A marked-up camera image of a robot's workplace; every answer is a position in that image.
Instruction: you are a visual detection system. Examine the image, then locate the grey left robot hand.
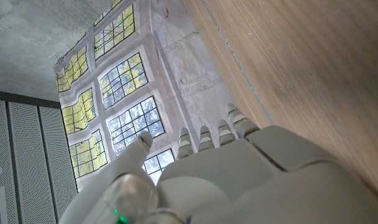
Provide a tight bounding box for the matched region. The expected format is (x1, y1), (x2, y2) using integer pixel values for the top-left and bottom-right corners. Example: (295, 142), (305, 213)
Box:
(58, 103), (378, 224)

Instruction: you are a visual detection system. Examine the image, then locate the printed window backdrop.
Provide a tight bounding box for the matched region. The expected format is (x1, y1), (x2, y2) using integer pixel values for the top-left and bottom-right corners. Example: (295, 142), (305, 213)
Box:
(53, 0), (239, 191)

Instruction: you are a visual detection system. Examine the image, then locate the grey perforated ceiling panel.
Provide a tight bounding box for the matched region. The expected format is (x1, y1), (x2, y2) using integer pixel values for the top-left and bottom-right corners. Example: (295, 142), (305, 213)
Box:
(0, 90), (78, 224)

